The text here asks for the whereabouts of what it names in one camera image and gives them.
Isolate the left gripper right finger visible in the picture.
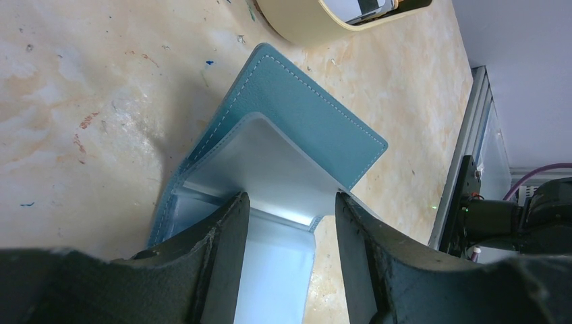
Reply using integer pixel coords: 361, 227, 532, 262
335, 192, 571, 323

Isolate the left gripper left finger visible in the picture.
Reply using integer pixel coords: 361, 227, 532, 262
1, 192, 250, 323

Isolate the blue card holder wallet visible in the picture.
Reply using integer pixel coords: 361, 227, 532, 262
148, 43, 388, 323

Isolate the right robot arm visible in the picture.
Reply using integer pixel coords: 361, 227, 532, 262
437, 155, 571, 259

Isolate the credit cards stack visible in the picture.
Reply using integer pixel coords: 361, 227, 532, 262
324, 0, 399, 25

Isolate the cream oval card tray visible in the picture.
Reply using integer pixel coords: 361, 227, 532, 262
256, 0, 432, 47

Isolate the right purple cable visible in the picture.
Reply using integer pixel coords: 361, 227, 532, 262
503, 163, 572, 202

